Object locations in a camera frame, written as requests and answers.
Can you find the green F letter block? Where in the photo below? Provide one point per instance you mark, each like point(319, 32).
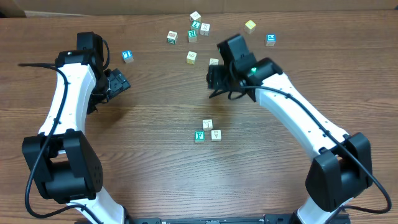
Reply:
point(199, 136)

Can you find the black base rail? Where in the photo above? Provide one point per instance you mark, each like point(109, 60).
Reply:
point(267, 219)

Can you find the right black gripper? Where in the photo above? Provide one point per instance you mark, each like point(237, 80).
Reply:
point(214, 78)

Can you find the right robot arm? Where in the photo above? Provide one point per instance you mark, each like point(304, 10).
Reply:
point(341, 163)

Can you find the wooden X block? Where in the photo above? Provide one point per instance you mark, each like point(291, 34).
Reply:
point(205, 29)

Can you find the cardboard strip at back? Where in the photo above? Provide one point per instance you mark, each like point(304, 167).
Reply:
point(19, 8)

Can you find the green L letter block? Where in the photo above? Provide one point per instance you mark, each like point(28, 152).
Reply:
point(195, 26)

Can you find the green R letter block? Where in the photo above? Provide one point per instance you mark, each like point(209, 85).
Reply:
point(192, 36)

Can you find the plain wooden picture block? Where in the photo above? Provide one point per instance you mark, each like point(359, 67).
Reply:
point(207, 124)

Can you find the yellow top block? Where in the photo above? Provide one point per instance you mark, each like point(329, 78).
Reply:
point(250, 27)

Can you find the yellow side wooden block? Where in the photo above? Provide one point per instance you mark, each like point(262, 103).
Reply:
point(191, 57)

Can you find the blue P letter block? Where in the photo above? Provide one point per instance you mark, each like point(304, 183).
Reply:
point(270, 40)

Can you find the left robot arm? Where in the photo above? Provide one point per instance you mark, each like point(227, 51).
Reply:
point(65, 172)

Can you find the blue side wooden block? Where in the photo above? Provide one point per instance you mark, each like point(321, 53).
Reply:
point(214, 61)

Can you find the blue top letter block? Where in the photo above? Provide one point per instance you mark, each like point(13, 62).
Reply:
point(127, 56)

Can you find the top plain wooden block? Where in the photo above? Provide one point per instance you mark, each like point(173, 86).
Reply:
point(195, 16)

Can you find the green side B block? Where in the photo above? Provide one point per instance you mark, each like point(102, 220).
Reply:
point(172, 37)

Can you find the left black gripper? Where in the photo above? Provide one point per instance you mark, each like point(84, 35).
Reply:
point(118, 83)

